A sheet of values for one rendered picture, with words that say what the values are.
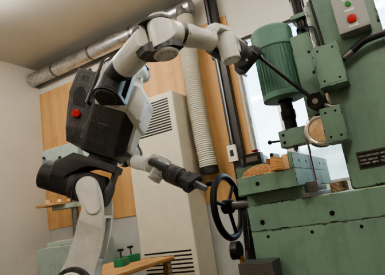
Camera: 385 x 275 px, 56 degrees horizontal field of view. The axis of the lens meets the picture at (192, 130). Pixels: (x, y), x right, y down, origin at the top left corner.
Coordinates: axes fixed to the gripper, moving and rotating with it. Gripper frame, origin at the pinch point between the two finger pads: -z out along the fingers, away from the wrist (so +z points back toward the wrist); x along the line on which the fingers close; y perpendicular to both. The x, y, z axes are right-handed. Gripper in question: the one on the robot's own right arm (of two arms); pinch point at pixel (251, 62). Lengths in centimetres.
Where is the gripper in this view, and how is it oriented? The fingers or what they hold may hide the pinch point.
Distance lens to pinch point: 147.6
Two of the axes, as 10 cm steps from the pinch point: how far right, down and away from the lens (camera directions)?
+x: -6.1, 7.4, 2.7
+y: 6.1, 6.6, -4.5
